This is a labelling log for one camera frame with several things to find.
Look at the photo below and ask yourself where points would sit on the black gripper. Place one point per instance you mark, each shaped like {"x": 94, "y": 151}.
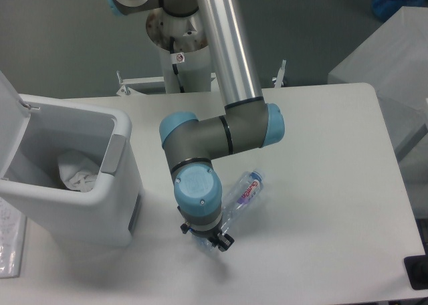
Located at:
{"x": 222, "y": 241}

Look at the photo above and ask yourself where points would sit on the clear plastic water bottle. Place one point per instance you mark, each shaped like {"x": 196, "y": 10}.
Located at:
{"x": 239, "y": 198}

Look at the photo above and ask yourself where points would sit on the white plastic bag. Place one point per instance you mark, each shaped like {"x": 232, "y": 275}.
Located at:
{"x": 77, "y": 171}

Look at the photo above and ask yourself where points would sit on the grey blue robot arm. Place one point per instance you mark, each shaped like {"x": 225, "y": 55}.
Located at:
{"x": 249, "y": 122}

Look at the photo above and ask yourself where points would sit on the white trash can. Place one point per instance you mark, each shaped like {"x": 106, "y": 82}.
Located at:
{"x": 35, "y": 131}

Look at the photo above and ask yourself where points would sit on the paper sheet in sleeve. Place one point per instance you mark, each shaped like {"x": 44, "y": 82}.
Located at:
{"x": 13, "y": 225}

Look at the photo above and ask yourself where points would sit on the black device at edge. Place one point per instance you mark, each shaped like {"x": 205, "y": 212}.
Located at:
{"x": 416, "y": 267}

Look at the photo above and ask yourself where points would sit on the white side table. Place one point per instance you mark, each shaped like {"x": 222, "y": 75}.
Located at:
{"x": 393, "y": 60}

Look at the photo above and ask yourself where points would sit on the white pedestal foot bracket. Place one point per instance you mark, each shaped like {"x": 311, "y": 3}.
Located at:
{"x": 156, "y": 85}

